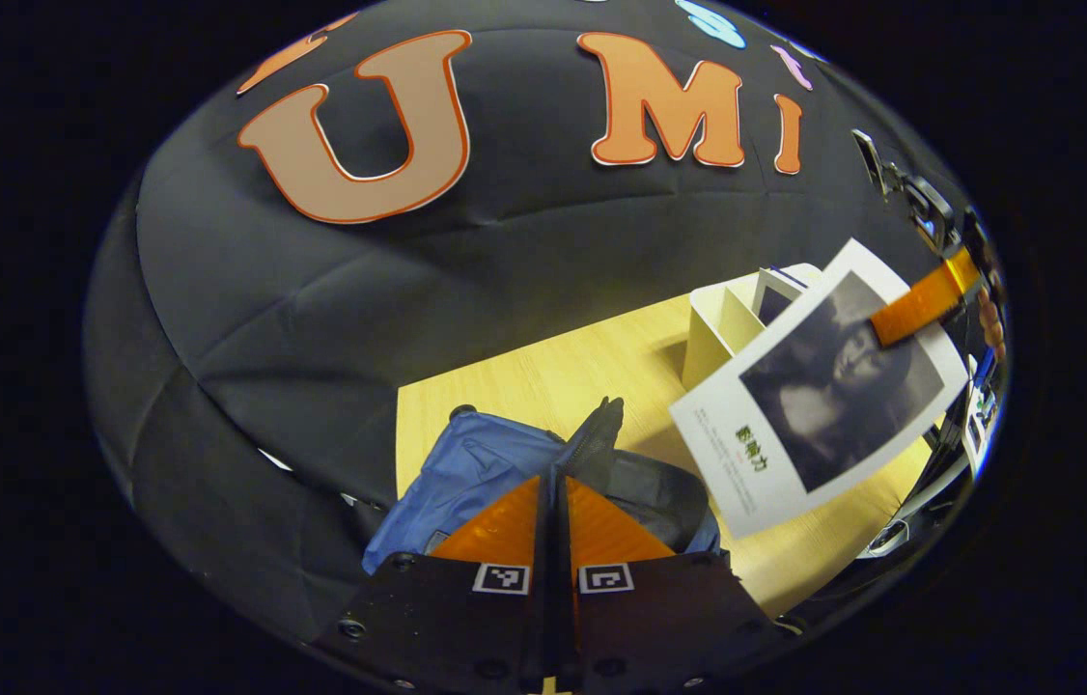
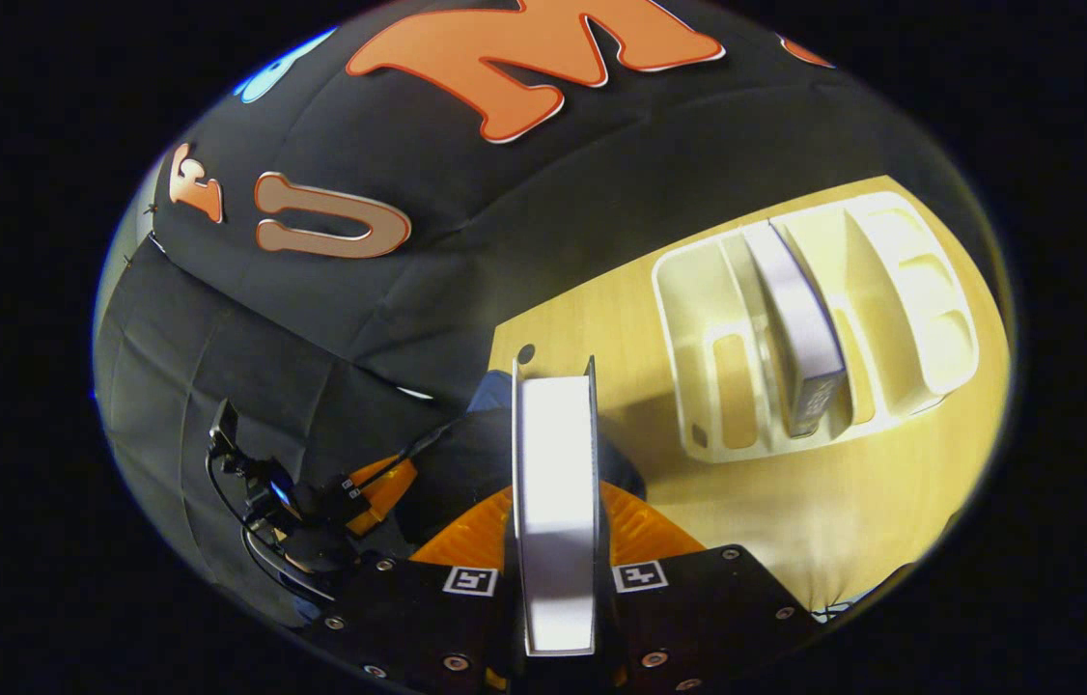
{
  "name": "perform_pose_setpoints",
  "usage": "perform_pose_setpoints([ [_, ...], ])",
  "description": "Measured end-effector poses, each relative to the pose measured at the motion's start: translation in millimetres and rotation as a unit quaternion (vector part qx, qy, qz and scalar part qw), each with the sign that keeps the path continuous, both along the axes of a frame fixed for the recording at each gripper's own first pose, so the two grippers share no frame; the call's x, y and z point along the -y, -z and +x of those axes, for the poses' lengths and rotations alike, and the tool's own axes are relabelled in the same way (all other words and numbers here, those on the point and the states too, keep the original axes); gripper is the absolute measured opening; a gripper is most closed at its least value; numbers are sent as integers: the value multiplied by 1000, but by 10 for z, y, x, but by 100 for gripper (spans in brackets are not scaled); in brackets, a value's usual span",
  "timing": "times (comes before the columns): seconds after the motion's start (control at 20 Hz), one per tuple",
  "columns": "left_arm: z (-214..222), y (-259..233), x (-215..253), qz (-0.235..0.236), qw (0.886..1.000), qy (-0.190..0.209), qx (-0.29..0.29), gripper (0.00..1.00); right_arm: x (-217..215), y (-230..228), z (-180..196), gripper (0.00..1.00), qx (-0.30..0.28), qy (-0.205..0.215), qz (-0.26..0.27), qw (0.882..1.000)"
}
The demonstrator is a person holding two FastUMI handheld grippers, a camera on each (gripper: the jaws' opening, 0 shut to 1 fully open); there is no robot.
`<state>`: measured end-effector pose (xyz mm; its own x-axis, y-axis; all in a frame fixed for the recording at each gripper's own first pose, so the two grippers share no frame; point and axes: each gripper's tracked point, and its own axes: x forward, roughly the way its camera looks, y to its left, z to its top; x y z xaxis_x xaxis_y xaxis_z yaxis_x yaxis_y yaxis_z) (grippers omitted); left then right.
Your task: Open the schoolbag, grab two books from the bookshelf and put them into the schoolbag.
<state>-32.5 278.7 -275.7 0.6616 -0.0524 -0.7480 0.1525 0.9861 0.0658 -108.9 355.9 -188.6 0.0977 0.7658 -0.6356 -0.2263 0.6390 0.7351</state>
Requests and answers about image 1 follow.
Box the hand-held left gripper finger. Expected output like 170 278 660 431
312 468 556 694
553 468 781 694

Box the blue cover book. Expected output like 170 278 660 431
751 267 811 326

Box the blue schoolbag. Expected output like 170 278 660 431
362 396 724 580

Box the white book with dark portrait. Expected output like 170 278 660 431
669 238 971 541

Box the white bookshelf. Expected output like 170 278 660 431
682 263 826 392

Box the white electronics box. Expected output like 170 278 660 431
959 352 1000 479

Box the black backdrop cloth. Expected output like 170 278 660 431
85 0 989 643

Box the white metal frame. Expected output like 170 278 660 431
857 463 965 562

